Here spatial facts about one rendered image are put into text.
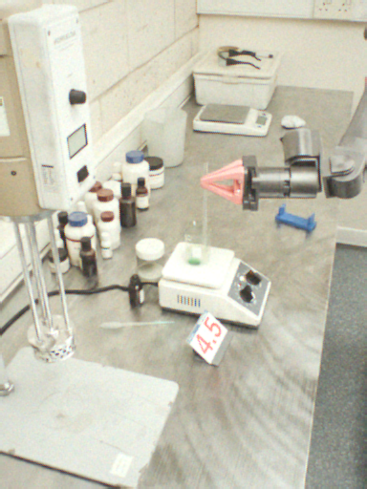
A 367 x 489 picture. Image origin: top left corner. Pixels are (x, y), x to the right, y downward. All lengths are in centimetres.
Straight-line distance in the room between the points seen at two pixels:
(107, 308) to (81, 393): 22
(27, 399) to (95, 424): 13
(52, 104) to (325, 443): 149
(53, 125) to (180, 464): 52
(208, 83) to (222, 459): 154
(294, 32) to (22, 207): 189
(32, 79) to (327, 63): 193
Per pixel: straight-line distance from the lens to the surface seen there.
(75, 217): 115
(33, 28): 52
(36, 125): 55
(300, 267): 119
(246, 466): 83
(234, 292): 101
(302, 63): 239
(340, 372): 203
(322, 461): 178
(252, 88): 206
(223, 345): 98
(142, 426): 86
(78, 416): 88
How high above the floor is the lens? 144
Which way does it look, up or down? 33 degrees down
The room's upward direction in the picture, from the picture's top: straight up
